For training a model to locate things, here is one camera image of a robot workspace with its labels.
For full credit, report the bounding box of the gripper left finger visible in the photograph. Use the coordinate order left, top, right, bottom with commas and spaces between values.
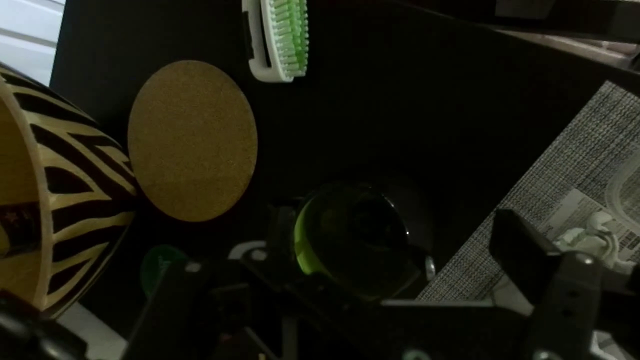
122, 202, 301, 360

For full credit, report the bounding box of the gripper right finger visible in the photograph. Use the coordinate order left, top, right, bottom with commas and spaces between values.
489, 209, 604, 360

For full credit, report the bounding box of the grey woven towel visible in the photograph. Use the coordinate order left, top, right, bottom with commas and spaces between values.
416, 80, 640, 360

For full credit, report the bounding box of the dark green bowl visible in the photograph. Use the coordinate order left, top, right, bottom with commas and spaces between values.
293, 184, 435, 302

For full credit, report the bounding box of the zebra striped bowl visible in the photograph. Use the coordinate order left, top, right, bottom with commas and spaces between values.
0, 62, 141, 318

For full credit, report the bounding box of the small green round disc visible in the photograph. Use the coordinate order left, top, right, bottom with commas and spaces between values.
140, 244, 190, 297

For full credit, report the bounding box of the round cork coaster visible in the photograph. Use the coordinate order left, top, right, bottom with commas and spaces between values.
127, 60, 259, 223

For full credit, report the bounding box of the white brush with green bristles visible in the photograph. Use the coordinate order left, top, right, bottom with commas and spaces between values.
241, 0, 310, 83

